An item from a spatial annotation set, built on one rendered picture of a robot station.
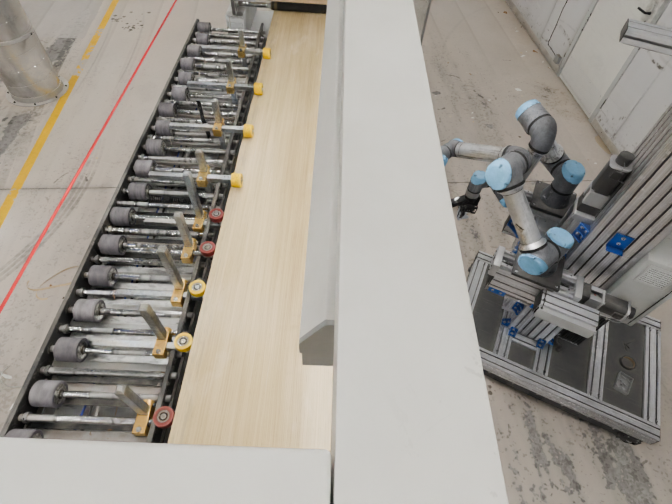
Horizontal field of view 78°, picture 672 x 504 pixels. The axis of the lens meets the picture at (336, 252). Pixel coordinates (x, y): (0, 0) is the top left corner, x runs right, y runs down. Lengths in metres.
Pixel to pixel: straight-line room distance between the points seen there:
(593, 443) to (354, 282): 3.02
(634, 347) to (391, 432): 3.21
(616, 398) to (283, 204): 2.30
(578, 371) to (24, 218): 4.20
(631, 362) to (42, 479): 3.23
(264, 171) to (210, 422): 1.44
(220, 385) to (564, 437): 2.13
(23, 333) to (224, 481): 3.33
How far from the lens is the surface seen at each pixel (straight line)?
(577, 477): 3.09
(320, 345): 0.33
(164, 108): 3.30
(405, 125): 0.32
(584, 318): 2.29
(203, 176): 2.50
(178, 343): 1.99
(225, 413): 1.84
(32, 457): 0.22
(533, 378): 2.89
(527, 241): 1.96
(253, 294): 2.04
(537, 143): 2.13
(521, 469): 2.95
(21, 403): 2.25
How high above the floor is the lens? 2.65
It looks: 54 degrees down
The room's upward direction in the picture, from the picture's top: 5 degrees clockwise
